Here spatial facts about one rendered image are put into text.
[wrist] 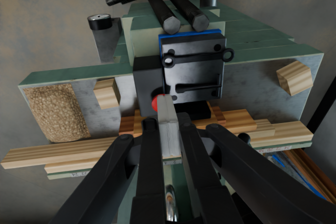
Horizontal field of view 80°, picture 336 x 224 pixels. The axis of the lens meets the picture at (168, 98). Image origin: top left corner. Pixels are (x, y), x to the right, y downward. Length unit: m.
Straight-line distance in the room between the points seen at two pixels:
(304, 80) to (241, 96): 0.12
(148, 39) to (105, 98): 0.14
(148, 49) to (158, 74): 0.05
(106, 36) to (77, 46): 0.73
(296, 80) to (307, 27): 1.21
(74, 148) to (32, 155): 0.09
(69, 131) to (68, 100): 0.07
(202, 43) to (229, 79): 0.17
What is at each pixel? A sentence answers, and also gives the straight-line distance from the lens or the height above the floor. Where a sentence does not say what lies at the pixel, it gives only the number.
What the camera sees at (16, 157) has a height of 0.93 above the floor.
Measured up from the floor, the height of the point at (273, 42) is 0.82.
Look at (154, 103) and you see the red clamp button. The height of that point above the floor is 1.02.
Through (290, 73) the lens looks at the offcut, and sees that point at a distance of 0.46.
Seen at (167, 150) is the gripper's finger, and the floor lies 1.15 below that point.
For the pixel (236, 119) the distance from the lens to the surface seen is 0.46.
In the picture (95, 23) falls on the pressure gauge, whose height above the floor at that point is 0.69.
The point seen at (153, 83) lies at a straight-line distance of 0.28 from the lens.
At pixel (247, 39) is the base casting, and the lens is 0.55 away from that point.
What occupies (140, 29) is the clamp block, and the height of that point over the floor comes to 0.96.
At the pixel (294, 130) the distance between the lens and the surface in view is 0.56.
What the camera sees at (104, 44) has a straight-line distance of 0.68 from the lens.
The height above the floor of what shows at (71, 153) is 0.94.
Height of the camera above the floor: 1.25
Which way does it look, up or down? 57 degrees down
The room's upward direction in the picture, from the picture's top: 170 degrees clockwise
